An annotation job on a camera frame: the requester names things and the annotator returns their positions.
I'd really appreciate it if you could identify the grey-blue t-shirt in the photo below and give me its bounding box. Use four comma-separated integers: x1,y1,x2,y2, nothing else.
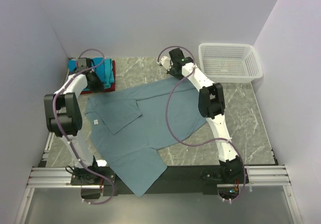
85,78,206,197

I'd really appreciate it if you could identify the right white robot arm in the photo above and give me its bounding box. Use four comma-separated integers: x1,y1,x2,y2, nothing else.
160,47,246,183

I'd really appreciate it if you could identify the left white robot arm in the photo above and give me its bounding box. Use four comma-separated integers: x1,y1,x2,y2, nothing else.
44,58,104,185

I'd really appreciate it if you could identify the folded teal t-shirt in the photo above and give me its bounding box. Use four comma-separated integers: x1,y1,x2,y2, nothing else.
97,58,114,89

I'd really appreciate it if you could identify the folded dark red t-shirt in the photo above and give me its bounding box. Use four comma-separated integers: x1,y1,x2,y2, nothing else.
80,60,116,95

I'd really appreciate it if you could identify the folded blue t-shirt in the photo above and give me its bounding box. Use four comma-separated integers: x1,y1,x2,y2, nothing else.
68,57,102,74

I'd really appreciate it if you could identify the white plastic basket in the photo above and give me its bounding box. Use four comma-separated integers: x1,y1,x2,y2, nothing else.
198,43,263,83

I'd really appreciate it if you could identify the black base beam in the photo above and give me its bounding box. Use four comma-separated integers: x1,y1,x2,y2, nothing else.
71,165,244,196

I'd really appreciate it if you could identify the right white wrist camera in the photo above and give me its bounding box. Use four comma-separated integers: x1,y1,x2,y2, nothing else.
157,56,172,71

